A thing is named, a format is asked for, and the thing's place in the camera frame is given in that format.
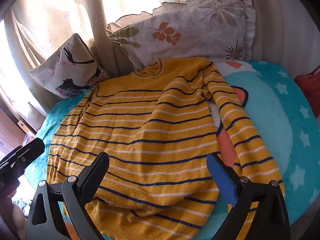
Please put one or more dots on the yellow striped towel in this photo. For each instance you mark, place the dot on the yellow striped towel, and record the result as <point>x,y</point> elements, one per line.
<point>155,140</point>

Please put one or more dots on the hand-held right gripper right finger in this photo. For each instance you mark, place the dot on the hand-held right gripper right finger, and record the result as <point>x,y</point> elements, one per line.
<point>222,177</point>

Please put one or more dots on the beige curtain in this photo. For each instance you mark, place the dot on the beige curtain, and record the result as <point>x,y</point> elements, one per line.
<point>62,17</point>

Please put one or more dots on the wooden furniture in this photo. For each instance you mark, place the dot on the wooden furniture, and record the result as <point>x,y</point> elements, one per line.
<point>10,130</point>

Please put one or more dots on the bird print cushion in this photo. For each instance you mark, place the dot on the bird print cushion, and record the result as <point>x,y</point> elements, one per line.
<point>67,70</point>

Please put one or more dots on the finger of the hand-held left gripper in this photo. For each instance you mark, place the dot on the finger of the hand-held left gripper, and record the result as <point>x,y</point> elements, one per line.
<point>30,148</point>

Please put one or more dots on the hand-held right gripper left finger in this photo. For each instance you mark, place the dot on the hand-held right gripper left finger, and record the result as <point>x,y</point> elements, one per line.
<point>96,170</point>

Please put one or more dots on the leaf print pillow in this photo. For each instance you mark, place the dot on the leaf print pillow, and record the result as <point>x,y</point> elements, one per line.
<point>190,32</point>

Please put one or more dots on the red bag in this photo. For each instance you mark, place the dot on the red bag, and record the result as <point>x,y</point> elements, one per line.
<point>310,85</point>

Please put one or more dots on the teal cartoon blanket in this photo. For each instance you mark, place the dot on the teal cartoon blanket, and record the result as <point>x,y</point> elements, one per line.
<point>272,120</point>

